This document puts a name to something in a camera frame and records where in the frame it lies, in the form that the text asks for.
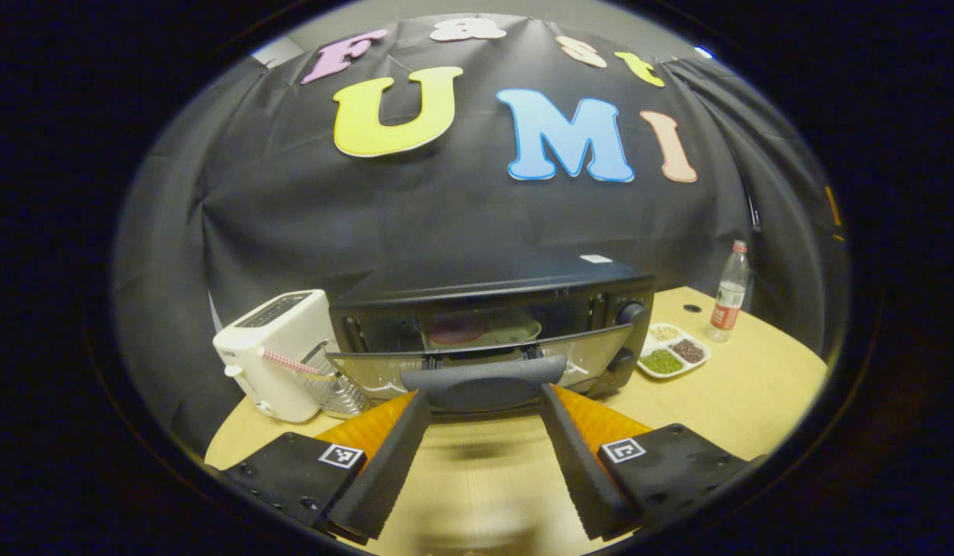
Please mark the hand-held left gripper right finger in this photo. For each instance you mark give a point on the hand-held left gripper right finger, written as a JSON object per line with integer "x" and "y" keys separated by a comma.
{"x": 577, "y": 471}

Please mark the clear plastic water bottle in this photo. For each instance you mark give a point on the clear plastic water bottle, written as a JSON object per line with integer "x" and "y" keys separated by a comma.
{"x": 728, "y": 297}

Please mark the pink striped straw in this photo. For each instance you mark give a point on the pink striped straw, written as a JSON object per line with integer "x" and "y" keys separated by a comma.
{"x": 291, "y": 361}

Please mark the white toaster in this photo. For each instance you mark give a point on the white toaster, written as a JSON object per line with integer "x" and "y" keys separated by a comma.
{"x": 276, "y": 363}

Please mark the black electric oven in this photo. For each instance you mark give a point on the black electric oven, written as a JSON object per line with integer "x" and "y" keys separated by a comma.
{"x": 484, "y": 382}

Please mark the thin pole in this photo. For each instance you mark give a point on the thin pole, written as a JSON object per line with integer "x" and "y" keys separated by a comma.
{"x": 752, "y": 210}

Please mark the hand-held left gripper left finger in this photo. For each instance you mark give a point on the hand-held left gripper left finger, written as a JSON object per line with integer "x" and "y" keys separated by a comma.
{"x": 384, "y": 471}

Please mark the black backdrop cloth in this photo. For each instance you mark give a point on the black backdrop cloth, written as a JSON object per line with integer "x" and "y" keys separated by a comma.
{"x": 446, "y": 216}

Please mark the white divided bean tray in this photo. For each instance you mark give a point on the white divided bean tray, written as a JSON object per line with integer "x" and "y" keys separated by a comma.
{"x": 673, "y": 357}

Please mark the small ceiling light panel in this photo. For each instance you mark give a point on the small ceiling light panel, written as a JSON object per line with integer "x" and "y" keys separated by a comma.
{"x": 704, "y": 52}

